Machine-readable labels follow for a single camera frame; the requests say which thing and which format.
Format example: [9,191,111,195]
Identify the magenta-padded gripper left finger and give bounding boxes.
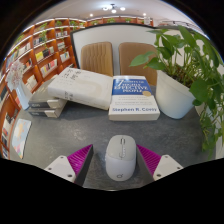
[44,143,95,187]

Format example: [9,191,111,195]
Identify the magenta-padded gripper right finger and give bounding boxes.
[135,143,184,185]

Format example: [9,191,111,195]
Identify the white computer mouse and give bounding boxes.
[104,134,137,182]

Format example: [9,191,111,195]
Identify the white plant pot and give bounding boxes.
[155,69,196,120]

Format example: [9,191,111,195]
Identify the blue and white book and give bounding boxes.
[108,75,161,122]

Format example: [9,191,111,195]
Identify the white ceramic vase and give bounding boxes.
[14,81,33,110]

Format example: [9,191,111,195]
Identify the thick white book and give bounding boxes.
[47,66,114,111]

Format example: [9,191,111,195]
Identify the green leafy plant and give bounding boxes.
[129,25,224,159]

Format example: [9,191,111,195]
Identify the tan upholstered chair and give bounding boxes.
[80,41,115,78]
[118,41,158,87]

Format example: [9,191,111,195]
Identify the orange wooden bookshelf unit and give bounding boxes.
[0,15,155,160]

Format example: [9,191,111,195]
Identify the ceiling lamp with round bulbs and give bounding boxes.
[101,3,127,14]

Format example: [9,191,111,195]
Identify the white partition with black frame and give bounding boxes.
[70,23,188,79]

